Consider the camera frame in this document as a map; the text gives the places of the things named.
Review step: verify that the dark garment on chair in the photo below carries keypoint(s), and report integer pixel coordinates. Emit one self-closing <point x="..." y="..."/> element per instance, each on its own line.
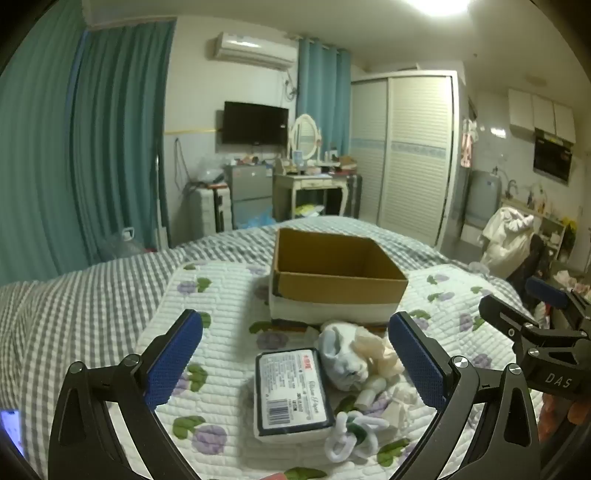
<point x="531" y="267"/>

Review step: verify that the white wall cabinets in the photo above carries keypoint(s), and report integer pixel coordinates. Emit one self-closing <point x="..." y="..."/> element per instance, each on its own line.
<point x="540" y="113"/>

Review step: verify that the white oval vanity mirror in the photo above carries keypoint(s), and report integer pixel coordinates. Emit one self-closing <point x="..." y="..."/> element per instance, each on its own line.
<point x="304" y="136"/>

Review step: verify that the black range hood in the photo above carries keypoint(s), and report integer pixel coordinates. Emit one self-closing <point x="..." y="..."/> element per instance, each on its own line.
<point x="551" y="157"/>

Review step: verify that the black wall television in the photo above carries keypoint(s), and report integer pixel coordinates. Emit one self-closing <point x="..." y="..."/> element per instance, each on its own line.
<point x="255" y="122"/>

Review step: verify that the cardboard box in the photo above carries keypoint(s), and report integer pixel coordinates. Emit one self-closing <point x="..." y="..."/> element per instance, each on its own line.
<point x="332" y="288"/>

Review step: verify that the white slatted wardrobe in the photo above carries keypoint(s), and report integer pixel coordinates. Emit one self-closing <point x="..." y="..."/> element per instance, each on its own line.
<point x="415" y="157"/>

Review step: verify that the grey mini fridge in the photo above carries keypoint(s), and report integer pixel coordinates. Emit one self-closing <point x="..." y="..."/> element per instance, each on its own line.
<point x="249" y="189"/>

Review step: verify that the clear plastic bag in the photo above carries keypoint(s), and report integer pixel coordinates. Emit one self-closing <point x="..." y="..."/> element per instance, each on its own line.
<point x="207" y="170"/>

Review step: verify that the white air conditioner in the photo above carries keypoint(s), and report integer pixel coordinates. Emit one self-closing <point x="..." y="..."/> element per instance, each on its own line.
<point x="254" y="48"/>

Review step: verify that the white dressing table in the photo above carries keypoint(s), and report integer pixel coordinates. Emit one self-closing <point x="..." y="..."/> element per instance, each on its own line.
<point x="314" y="182"/>

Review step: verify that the ceiling light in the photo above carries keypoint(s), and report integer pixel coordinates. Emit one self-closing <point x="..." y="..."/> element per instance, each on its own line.
<point x="438" y="7"/>

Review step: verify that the white jacket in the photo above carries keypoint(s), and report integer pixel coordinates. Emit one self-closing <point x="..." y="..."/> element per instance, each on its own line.
<point x="505" y="240"/>

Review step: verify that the dark label tissue pack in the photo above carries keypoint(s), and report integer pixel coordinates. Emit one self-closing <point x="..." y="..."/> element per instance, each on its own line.
<point x="291" y="392"/>

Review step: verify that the white grey sock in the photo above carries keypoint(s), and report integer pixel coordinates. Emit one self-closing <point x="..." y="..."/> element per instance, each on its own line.
<point x="337" y="360"/>

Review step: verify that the person's right hand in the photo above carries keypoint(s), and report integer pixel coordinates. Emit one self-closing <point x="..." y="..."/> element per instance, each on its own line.
<point x="551" y="415"/>

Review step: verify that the teal curtain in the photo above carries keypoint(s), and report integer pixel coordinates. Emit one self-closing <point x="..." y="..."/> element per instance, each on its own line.
<point x="37" y="161"/>
<point x="124" y="138"/>

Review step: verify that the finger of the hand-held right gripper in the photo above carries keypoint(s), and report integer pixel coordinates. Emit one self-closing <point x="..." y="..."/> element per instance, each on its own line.
<point x="505" y="321"/>
<point x="547" y="291"/>

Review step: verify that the pink hanging cloth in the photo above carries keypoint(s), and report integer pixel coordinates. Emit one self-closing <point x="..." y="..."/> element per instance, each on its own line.
<point x="467" y="143"/>

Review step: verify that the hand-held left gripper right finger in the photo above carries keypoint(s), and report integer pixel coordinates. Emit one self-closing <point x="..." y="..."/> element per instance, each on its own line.
<point x="418" y="360"/>

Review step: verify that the blue plastic bag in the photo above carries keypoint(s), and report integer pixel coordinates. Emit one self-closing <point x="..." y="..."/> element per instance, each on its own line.
<point x="256" y="221"/>

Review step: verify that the light blue window curtain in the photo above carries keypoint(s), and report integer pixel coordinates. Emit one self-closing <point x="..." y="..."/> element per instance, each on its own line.
<point x="323" y="101"/>

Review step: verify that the clear water jug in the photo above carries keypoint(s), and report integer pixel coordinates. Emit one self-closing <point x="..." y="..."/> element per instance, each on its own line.
<point x="120" y="247"/>

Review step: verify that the yellow green bag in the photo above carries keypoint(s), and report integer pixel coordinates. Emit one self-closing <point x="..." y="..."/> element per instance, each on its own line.
<point x="307" y="211"/>

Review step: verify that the white shelf unit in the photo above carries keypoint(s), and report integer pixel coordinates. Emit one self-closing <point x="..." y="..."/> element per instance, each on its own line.
<point x="554" y="226"/>

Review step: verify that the smartphone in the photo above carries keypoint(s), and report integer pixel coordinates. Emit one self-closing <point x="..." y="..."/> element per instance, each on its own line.
<point x="10" y="431"/>

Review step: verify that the grey washing machine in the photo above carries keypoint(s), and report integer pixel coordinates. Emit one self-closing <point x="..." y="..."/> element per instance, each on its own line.
<point x="482" y="198"/>

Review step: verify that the small white bottle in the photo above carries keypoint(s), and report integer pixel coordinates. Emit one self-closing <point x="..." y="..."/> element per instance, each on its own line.
<point x="369" y="392"/>

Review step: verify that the white suitcase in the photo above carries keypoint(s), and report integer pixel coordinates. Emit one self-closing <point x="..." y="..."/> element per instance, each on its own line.
<point x="207" y="210"/>

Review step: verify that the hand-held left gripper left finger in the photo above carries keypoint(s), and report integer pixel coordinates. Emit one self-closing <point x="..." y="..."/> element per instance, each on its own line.
<point x="173" y="355"/>

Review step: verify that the quilted floral blanket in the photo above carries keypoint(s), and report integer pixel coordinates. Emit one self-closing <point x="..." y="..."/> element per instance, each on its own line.
<point x="221" y="295"/>

